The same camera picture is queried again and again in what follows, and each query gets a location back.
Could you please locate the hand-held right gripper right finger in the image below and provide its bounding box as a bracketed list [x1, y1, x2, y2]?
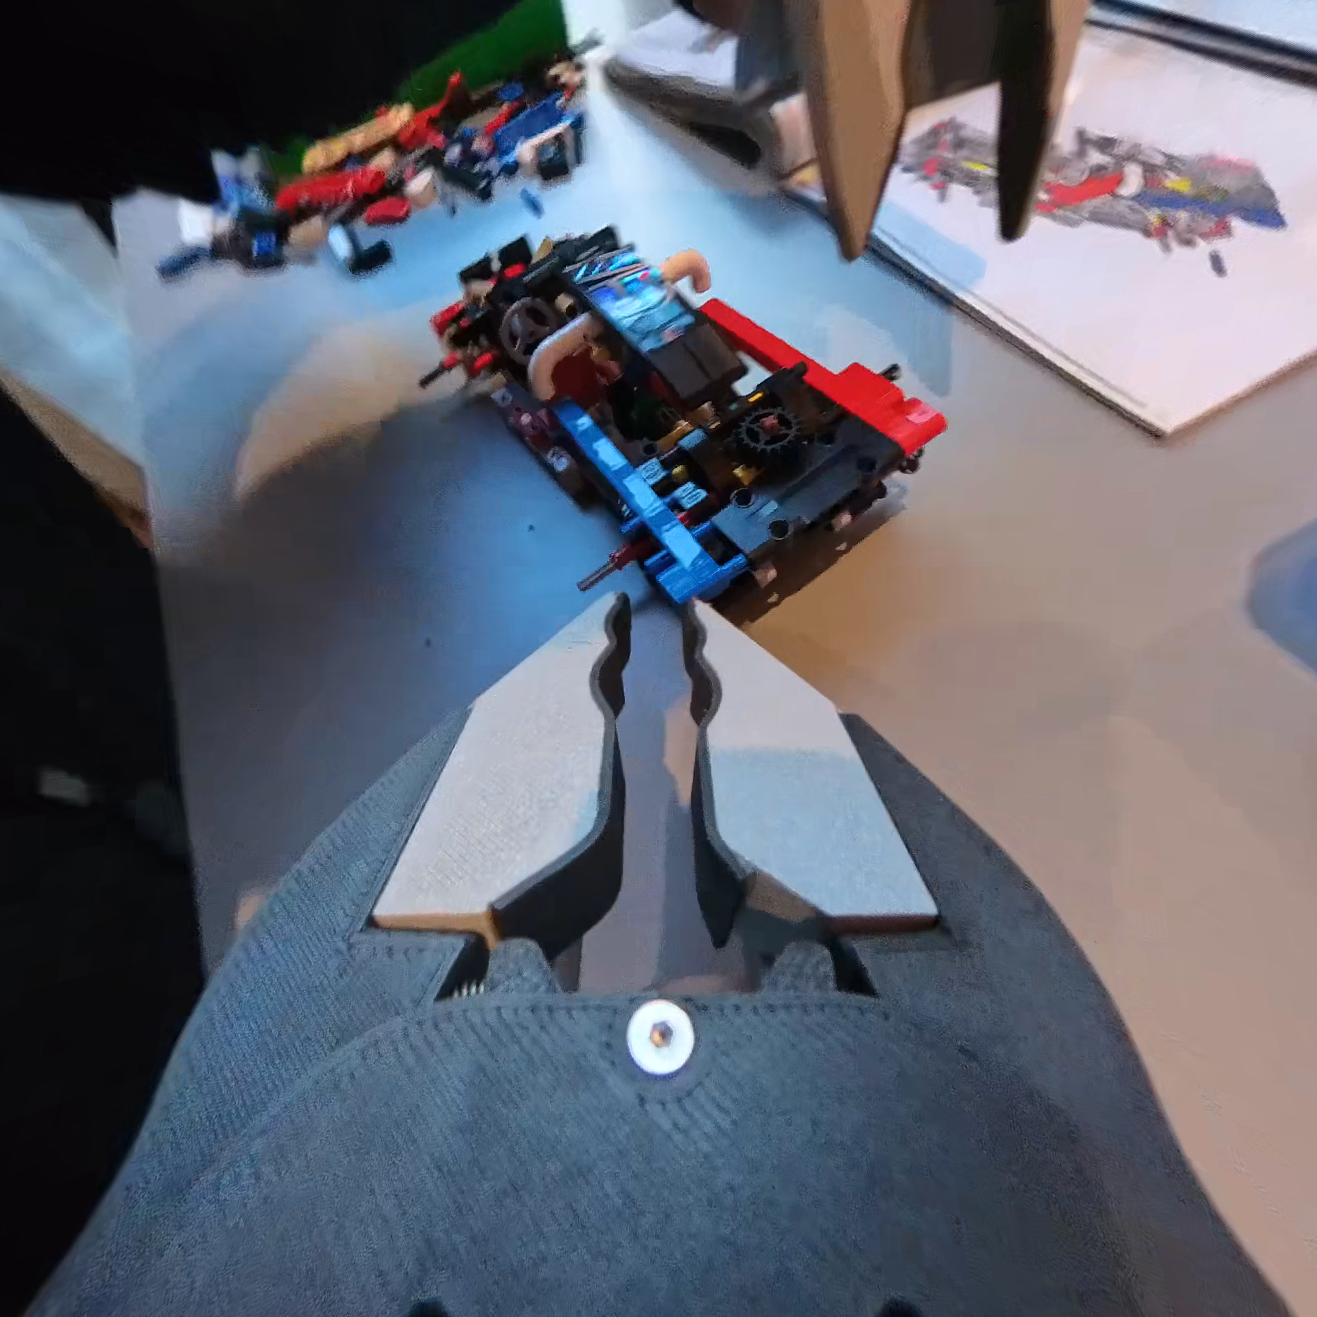
[684, 598, 939, 948]

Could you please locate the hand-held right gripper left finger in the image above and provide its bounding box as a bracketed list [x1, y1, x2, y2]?
[370, 591, 632, 953]

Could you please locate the person's left forearm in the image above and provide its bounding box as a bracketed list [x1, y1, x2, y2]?
[0, 0, 536, 206]

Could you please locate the grey desk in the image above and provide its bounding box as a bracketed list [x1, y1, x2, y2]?
[113, 61, 1317, 1317]

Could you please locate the instruction booklet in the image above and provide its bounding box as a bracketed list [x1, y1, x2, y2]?
[602, 0, 1317, 439]

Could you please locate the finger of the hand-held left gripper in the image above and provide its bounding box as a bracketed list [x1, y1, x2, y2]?
[993, 0, 1093, 243]
[797, 0, 917, 260]

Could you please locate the green storage bin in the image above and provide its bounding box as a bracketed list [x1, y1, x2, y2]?
[395, 0, 569, 105]

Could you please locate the toy brick car model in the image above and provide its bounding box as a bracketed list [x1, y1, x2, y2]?
[417, 224, 949, 608]

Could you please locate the pile of loose toy bricks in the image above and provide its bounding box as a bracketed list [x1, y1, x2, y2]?
[154, 56, 590, 280]

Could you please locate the wooden side table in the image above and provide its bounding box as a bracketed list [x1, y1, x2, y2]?
[0, 365, 155, 551]

